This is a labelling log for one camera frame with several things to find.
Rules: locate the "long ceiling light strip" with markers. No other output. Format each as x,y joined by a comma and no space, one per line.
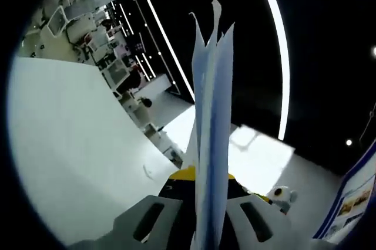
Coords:
285,71
163,33

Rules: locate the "blue white wall poster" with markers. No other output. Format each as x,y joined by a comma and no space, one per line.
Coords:
352,203

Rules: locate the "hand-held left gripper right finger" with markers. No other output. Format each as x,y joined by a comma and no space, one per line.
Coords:
264,223

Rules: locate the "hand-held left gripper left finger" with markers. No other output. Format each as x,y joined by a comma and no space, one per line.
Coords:
138,223

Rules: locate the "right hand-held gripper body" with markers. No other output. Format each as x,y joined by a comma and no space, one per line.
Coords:
283,200

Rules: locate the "white office chair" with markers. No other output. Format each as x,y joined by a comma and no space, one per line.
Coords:
117,74
139,113

